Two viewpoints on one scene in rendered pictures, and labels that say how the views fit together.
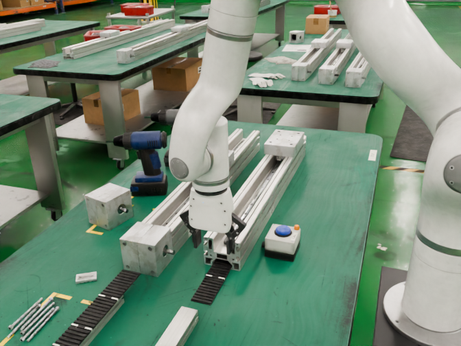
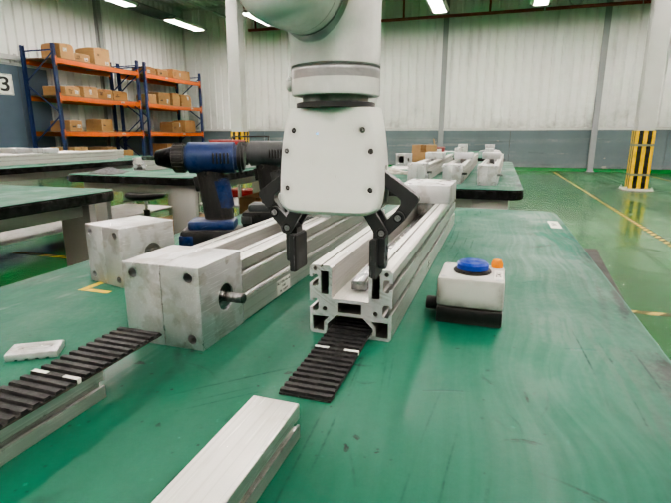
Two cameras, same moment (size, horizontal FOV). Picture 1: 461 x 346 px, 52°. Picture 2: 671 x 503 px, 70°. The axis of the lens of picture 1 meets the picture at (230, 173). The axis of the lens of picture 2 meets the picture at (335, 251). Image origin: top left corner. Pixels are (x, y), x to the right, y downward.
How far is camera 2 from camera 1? 0.71 m
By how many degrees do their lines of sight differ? 11
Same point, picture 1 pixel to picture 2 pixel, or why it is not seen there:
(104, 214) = (116, 254)
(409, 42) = not seen: outside the picture
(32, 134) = (72, 234)
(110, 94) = (185, 205)
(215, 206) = (346, 139)
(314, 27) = (421, 154)
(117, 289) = (89, 359)
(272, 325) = (511, 448)
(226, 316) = (377, 428)
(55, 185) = not seen: hidden behind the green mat
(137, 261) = (159, 315)
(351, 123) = not seen: hidden behind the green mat
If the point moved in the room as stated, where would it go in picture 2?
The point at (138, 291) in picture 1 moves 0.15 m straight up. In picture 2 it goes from (151, 375) to (136, 227)
